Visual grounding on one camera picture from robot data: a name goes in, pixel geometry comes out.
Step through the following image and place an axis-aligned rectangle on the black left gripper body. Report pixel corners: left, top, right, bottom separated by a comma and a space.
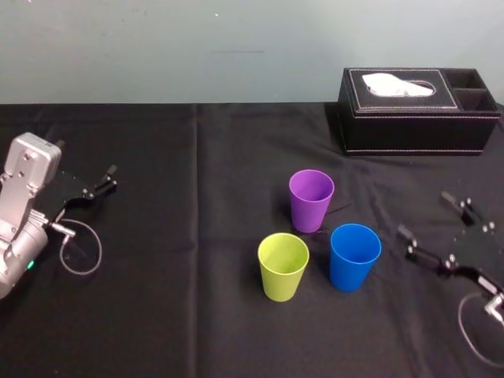
39, 169, 95, 224

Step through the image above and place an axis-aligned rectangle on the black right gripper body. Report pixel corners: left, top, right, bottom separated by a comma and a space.
439, 221, 504, 295

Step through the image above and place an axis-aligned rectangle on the blue plastic cup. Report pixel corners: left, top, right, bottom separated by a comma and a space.
328, 223, 383, 293

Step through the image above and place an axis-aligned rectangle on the black table cloth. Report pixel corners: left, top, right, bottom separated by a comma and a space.
0, 101, 504, 378

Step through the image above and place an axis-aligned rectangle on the black leather tissue box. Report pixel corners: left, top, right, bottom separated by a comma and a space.
336, 67, 502, 158

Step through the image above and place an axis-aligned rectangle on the purple plastic cup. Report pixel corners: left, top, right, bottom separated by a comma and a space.
288, 169, 335, 234

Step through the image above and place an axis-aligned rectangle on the green plastic cup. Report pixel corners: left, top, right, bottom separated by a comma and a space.
257, 232, 310, 303

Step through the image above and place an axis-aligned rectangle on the white tissue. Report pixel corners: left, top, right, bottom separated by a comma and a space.
361, 73, 436, 98

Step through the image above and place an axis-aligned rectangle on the right gripper thin cable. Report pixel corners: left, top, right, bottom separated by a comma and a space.
458, 291, 504, 370

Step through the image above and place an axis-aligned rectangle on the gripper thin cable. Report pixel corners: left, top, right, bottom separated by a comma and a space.
46, 219, 103, 276
458, 291, 504, 370

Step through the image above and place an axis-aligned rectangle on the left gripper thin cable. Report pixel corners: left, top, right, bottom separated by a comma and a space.
46, 219, 103, 276

